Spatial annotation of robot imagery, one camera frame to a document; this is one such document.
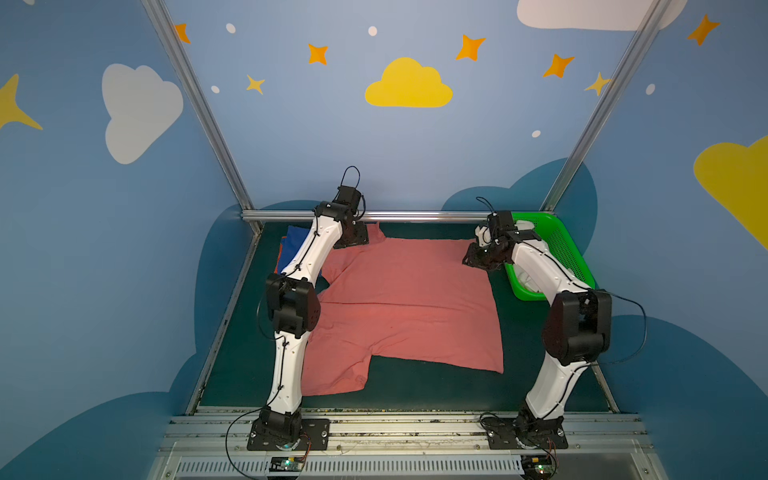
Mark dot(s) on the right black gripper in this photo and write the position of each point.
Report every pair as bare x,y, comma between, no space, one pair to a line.
477,257

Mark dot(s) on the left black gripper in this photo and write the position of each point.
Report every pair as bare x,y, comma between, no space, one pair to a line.
355,234

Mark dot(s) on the pink t shirt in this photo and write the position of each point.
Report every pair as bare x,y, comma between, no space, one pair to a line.
411,299

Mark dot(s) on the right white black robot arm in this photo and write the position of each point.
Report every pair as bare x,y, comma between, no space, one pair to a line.
576,332

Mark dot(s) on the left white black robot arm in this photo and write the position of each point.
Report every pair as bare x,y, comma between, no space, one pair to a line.
293,307

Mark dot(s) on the white grey t shirt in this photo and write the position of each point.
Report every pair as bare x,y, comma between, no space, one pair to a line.
528,228

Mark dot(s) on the folded blue t shirt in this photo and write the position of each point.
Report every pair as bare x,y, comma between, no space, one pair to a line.
294,246

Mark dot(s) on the green plastic basket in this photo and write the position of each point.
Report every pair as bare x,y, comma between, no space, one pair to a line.
561,246

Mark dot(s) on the folded orange t shirt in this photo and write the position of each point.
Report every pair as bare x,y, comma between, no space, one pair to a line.
278,255

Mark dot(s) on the right circuit board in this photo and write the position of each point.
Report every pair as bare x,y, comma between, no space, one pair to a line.
537,467

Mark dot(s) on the left green circuit board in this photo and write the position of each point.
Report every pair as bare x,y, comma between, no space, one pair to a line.
286,465

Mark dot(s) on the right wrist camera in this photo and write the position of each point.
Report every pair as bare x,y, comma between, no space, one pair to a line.
497,224

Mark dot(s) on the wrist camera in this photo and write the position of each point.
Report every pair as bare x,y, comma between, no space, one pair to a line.
348,196
497,224

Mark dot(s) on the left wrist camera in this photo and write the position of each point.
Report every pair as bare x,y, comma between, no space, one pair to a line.
348,196

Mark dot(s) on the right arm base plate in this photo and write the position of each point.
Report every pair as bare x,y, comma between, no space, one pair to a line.
505,433

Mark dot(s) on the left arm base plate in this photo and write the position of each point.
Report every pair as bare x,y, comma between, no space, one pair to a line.
289,436

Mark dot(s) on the aluminium rail base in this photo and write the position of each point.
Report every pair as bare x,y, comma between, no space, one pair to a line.
404,445

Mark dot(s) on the left aluminium frame post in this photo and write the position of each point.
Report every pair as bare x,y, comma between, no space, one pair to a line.
161,21

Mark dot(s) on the aluminium frame post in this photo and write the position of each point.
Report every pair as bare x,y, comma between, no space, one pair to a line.
161,21
632,58

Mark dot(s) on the right aluminium frame post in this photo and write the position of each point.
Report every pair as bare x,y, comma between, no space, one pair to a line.
632,58

